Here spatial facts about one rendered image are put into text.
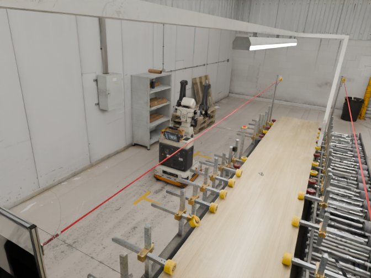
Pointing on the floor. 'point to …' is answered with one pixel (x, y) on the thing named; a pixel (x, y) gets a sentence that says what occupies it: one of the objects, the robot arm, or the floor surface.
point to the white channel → (121, 6)
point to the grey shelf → (138, 103)
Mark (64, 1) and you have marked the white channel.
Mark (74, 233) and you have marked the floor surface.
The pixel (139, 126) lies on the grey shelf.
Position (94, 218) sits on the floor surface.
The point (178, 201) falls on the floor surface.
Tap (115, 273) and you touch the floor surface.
